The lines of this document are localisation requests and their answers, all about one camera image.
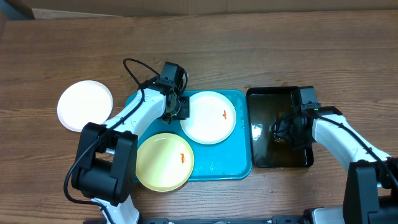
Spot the white plate with stain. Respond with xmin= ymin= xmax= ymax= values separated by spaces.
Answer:
xmin=57 ymin=80 xmax=113 ymax=132

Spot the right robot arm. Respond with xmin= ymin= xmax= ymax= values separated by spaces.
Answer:
xmin=272 ymin=86 xmax=397 ymax=224

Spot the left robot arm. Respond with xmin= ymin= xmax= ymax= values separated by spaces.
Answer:
xmin=63 ymin=62 xmax=190 ymax=223

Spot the black water tray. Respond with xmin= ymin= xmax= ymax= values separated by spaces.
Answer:
xmin=246 ymin=86 xmax=314 ymax=168

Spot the teal plastic tray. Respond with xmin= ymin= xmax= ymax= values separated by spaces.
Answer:
xmin=138 ymin=90 xmax=252 ymax=182

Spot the yellow plate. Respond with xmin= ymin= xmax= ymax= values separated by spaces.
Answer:
xmin=136 ymin=133 xmax=195 ymax=192

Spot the cardboard panel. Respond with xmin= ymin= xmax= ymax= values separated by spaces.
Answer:
xmin=24 ymin=0 xmax=397 ymax=16

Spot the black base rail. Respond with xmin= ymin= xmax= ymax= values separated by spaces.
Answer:
xmin=82 ymin=214 xmax=361 ymax=224

